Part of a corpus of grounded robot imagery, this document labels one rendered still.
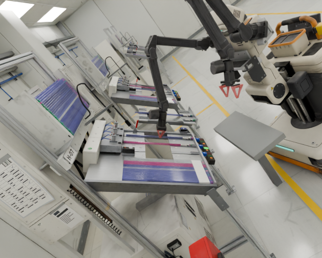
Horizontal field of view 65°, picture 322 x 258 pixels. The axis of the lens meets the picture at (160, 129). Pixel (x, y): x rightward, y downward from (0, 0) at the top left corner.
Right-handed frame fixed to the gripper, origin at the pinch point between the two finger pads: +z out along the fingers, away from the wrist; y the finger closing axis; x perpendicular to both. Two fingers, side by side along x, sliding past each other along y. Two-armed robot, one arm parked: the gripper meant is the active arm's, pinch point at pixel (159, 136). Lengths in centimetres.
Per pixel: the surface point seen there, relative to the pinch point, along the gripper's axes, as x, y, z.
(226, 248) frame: 39, 64, 42
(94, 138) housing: -45, 23, -7
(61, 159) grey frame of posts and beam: -54, 64, -15
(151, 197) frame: -4.7, 25.9, 36.0
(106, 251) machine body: -34, 43, 69
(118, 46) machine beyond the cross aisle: -59, -451, -11
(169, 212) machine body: 6, 45, 32
